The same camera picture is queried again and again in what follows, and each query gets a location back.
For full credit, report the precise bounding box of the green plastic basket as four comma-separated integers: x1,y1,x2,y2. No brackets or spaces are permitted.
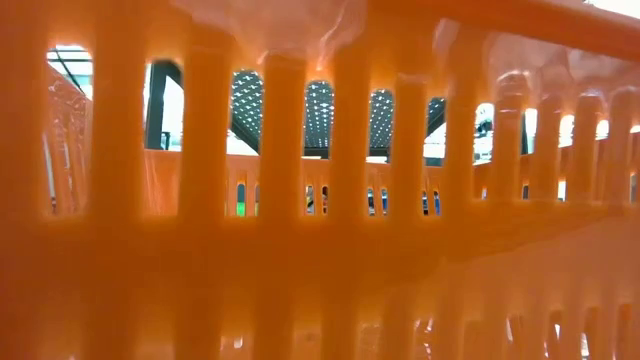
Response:
235,182,261,217

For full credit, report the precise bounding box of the grey perforated metal stand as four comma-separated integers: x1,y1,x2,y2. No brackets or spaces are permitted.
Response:
227,69,449,162

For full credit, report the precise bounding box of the red plastic basket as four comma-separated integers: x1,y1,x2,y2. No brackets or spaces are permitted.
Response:
0,0,640,360

